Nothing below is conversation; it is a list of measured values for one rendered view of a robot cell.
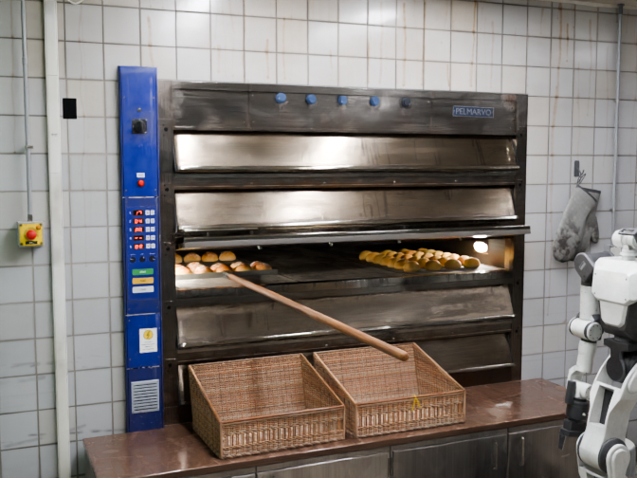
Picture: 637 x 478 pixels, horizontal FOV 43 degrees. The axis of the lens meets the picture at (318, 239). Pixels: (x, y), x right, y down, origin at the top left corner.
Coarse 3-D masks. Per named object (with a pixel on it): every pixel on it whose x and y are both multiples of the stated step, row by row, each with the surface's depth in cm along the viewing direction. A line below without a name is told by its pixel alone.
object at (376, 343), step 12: (228, 276) 389; (252, 288) 357; (264, 288) 346; (276, 300) 329; (288, 300) 319; (300, 312) 306; (312, 312) 296; (336, 324) 276; (360, 336) 259; (384, 348) 244; (396, 348) 239
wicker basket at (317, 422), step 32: (192, 384) 352; (256, 384) 367; (288, 384) 374; (320, 384) 358; (192, 416) 353; (224, 416) 359; (256, 416) 322; (288, 416) 328; (320, 416) 334; (224, 448) 317; (256, 448) 323; (288, 448) 329
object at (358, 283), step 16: (448, 272) 416; (464, 272) 416; (480, 272) 417; (496, 272) 421; (512, 272) 425; (192, 288) 363; (208, 288) 363; (224, 288) 364; (240, 288) 367; (272, 288) 373; (288, 288) 376; (304, 288) 380; (320, 288) 383; (336, 288) 386
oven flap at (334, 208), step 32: (192, 192) 358; (224, 192) 363; (256, 192) 369; (288, 192) 375; (320, 192) 382; (352, 192) 388; (384, 192) 395; (416, 192) 401; (448, 192) 409; (480, 192) 416; (192, 224) 354; (224, 224) 359; (256, 224) 363; (288, 224) 369; (320, 224) 375; (352, 224) 381; (384, 224) 390; (416, 224) 399
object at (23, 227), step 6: (18, 222) 322; (24, 222) 322; (30, 222) 323; (36, 222) 324; (42, 222) 325; (18, 228) 321; (24, 228) 322; (30, 228) 323; (42, 228) 325; (18, 234) 322; (24, 234) 322; (42, 234) 325; (18, 240) 322; (24, 240) 322; (30, 240) 323; (36, 240) 324; (42, 240) 325; (18, 246) 322; (24, 246) 323; (30, 246) 324; (36, 246) 325; (42, 246) 326
